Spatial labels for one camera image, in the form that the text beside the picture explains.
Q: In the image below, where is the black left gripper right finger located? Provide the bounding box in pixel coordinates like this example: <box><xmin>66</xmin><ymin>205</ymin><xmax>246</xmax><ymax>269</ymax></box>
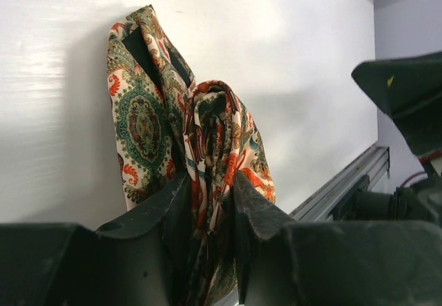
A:
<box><xmin>233</xmin><ymin>172</ymin><xmax>441</xmax><ymax>305</ymax></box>

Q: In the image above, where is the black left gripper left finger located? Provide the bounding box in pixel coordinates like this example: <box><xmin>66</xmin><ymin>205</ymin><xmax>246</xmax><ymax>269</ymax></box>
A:
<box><xmin>1</xmin><ymin>173</ymin><xmax>190</xmax><ymax>305</ymax></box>

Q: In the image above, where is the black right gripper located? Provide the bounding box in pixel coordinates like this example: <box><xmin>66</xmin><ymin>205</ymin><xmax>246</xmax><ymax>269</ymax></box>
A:
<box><xmin>340</xmin><ymin>52</ymin><xmax>441</xmax><ymax>222</ymax></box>

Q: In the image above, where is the paisley patterned tie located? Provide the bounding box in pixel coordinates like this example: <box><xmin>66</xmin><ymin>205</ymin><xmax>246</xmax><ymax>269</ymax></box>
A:
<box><xmin>107</xmin><ymin>6</ymin><xmax>276</xmax><ymax>305</ymax></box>

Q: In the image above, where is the aluminium rail frame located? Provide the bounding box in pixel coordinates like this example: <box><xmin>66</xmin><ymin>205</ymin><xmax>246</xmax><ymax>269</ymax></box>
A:
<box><xmin>289</xmin><ymin>145</ymin><xmax>390</xmax><ymax>222</ymax></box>

